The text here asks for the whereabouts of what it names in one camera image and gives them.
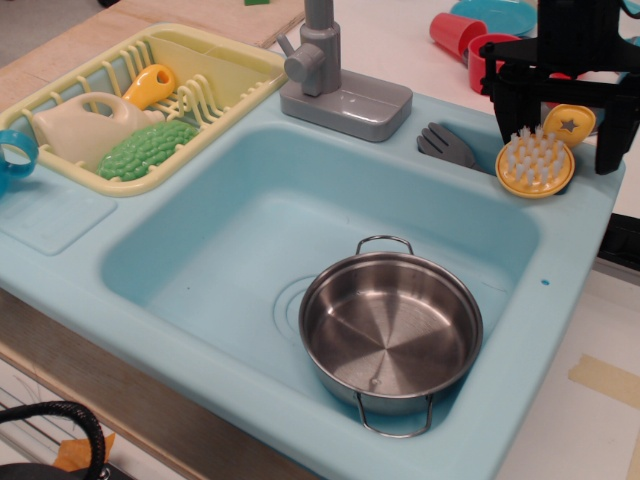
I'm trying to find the blue plastic cup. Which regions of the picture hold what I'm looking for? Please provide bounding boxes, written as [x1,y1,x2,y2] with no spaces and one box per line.
[1,129,39,196]

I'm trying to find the black object at right edge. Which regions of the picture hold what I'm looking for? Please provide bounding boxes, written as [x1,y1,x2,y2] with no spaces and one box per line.
[598,213,640,271]

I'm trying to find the red plastic cup lying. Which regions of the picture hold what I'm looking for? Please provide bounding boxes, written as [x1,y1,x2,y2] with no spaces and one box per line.
[429,13,488,62]

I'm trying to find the stainless steel pot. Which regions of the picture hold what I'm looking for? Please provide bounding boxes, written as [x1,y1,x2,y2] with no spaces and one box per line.
[298,235,484,438]

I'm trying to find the green block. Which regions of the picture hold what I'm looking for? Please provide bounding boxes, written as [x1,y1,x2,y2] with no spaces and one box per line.
[243,0,270,6]

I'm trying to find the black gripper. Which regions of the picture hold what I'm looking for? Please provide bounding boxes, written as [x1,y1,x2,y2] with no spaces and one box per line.
[480,34,639,175]

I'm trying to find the grey toy faucet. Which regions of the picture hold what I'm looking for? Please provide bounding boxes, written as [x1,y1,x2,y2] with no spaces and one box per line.
[277,1,413,142]

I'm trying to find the teal plastic plate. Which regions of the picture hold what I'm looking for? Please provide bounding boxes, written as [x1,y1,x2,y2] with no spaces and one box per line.
[449,0,537,36]

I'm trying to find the cream plastic jug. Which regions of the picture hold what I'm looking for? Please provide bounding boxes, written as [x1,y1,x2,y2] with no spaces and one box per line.
[31,92,165,172]

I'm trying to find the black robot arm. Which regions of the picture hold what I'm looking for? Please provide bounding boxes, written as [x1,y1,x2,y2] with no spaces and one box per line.
[480,1,639,175]

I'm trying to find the orange yellow plastic utensil handle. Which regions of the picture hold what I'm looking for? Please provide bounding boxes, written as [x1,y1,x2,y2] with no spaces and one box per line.
[122,64,176,110]

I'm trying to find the orange cloth piece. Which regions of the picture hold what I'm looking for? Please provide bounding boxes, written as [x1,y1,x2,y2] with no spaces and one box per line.
[53,439,92,472]

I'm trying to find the yellow round dish brush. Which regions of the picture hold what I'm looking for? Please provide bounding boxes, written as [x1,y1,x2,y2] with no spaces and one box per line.
[495,104,596,199]

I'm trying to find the green bumpy toy vegetable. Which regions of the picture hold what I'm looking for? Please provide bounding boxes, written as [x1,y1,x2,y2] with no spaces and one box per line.
[96,120,199,182]

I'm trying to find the grey plastic fork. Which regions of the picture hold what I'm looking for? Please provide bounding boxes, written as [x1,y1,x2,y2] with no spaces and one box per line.
[416,122,485,173]

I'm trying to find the teal plastic cup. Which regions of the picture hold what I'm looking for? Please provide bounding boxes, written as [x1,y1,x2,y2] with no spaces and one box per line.
[615,72,629,85]

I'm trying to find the black braided cable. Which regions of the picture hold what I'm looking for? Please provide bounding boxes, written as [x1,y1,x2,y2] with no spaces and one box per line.
[0,401,107,480]

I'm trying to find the light blue toy sink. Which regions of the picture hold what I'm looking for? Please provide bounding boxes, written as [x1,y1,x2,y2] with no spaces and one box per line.
[1,95,623,479]

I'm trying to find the red plastic cup with handle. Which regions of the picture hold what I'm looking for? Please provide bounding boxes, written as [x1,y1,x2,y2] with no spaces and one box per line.
[467,33,519,94]

